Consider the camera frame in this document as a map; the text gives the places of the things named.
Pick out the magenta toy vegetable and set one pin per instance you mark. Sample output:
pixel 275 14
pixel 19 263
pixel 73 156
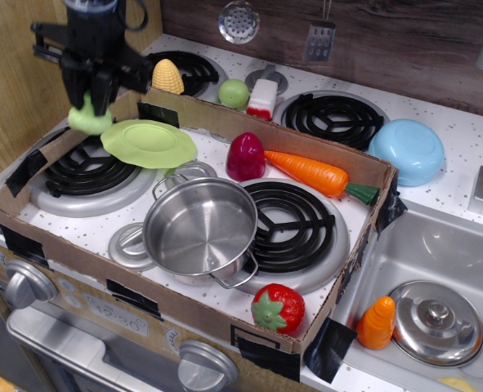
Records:
pixel 245 158

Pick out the hanging metal spatula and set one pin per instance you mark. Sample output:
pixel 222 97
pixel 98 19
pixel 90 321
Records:
pixel 319 41

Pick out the light green plastic plate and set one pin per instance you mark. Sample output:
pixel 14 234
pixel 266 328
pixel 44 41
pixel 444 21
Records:
pixel 149 144

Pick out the right grey oven knob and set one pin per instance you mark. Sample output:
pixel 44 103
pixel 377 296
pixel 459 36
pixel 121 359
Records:
pixel 204 368

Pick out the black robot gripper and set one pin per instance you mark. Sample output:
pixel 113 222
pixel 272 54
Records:
pixel 92 51

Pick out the front right black burner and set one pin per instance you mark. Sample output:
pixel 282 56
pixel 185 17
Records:
pixel 302 239

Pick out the oven clock display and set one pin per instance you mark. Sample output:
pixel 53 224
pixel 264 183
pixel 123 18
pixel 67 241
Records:
pixel 117 315

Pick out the yellow toy at bottom edge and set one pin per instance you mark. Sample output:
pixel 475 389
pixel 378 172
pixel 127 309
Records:
pixel 458 384

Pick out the small orange toy carrot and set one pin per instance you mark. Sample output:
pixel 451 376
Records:
pixel 376 325

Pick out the light blue plastic bowl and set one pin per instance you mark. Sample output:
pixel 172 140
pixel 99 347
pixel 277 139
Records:
pixel 410 146

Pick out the yellow toy corn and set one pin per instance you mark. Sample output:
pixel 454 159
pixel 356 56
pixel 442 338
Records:
pixel 166 77

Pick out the red toy strawberry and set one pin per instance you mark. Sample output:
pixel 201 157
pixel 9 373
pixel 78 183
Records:
pixel 278 308

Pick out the stainless steel pot lid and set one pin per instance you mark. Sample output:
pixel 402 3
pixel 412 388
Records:
pixel 435 325

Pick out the light green toy broccoli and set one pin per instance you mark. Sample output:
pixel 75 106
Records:
pixel 86 121

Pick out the front left black burner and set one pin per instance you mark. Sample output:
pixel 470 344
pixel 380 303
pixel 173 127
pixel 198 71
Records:
pixel 88 181

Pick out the hanging metal skimmer ladle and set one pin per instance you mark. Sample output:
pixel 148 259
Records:
pixel 239 22

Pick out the metal sink basin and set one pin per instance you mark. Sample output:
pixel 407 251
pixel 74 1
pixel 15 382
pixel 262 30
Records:
pixel 431 265

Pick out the grey oven door handle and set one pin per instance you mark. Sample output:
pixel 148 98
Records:
pixel 82 356

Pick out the back left black burner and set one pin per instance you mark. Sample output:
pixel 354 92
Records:
pixel 201 76

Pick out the left grey oven knob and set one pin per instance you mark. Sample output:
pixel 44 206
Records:
pixel 27 284

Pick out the green toy apple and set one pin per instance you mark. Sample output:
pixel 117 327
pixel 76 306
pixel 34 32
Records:
pixel 233 93

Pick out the grey oven knob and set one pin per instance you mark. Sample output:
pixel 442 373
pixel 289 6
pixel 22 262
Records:
pixel 27 284
pixel 204 368

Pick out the brown cardboard fence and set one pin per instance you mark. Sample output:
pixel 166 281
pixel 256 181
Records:
pixel 78 246

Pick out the white and red toy block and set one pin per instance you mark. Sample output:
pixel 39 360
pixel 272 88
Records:
pixel 262 99

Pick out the black burner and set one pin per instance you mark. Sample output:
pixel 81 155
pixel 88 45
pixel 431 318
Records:
pixel 88 181
pixel 201 76
pixel 334 116
pixel 302 239

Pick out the back right black burner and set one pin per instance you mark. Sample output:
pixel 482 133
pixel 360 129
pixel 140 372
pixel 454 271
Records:
pixel 334 116

